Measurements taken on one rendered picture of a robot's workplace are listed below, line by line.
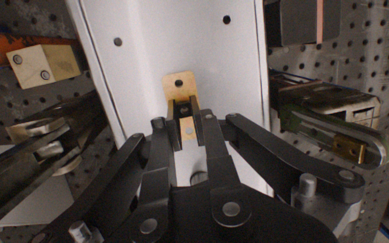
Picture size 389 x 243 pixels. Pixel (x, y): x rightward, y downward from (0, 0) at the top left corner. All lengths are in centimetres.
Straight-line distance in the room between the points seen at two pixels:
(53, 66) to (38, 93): 46
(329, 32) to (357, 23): 42
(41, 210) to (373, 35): 106
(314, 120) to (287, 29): 13
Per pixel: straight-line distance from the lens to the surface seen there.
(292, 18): 31
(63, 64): 24
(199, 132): 16
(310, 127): 28
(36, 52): 22
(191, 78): 22
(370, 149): 24
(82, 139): 27
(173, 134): 16
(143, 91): 26
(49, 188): 71
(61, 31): 62
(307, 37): 32
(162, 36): 25
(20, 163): 22
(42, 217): 70
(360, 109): 31
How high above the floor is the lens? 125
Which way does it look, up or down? 69 degrees down
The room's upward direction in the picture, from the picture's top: 167 degrees clockwise
